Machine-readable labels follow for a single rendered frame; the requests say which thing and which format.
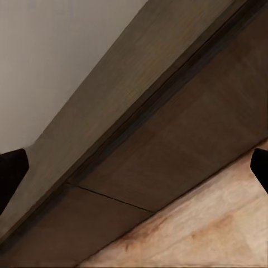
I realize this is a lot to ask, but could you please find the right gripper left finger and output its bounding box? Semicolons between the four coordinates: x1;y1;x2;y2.
0;149;29;215

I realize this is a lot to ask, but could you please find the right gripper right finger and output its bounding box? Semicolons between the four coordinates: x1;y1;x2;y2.
250;148;268;193

